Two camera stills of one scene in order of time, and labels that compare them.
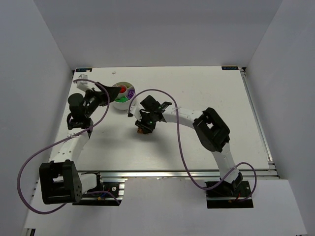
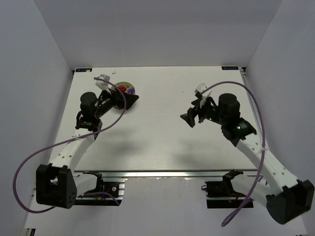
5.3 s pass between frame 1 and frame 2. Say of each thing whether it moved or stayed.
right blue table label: stayed
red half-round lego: stayed
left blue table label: stayed
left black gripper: moved
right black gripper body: moved
